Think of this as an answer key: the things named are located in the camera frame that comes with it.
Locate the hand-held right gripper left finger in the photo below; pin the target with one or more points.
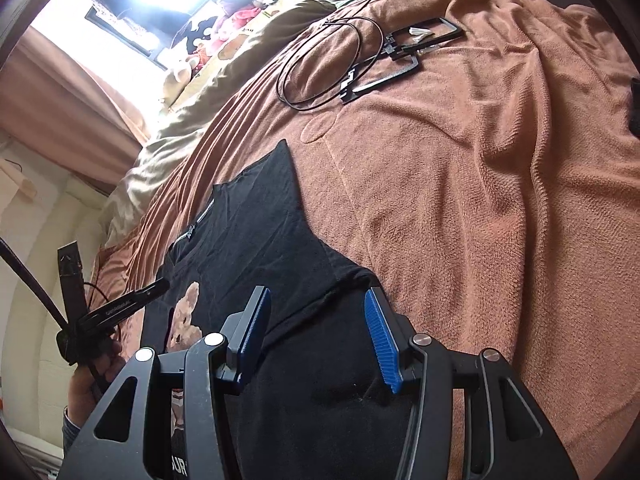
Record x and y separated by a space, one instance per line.
255 330

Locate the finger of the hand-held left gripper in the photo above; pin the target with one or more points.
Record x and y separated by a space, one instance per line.
125 302

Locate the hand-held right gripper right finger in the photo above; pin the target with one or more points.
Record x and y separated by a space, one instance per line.
382 345

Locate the black bear print t-shirt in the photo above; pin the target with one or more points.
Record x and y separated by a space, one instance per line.
310 360

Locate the person's left forearm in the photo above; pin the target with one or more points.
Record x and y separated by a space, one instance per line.
71 422

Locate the grey clothes pile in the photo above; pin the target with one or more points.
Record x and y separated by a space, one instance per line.
636 115

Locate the person's left hand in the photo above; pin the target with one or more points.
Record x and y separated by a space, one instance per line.
92 385

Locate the cream padded headboard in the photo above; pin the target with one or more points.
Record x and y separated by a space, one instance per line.
25 360

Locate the beige hanging cloth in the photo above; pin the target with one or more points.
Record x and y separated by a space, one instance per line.
15 180

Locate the pink curtain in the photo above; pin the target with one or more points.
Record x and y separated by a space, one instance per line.
60 110

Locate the brown blanket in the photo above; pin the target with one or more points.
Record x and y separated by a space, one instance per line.
500 210

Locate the beige plush toy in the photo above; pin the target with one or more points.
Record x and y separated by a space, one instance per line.
181 72

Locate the beige duvet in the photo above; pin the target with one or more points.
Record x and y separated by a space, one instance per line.
260 50

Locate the black and white plush toy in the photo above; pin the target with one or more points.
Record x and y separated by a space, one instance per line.
200 32

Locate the black metal frame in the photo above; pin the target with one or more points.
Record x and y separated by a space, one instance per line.
452 27
395 74

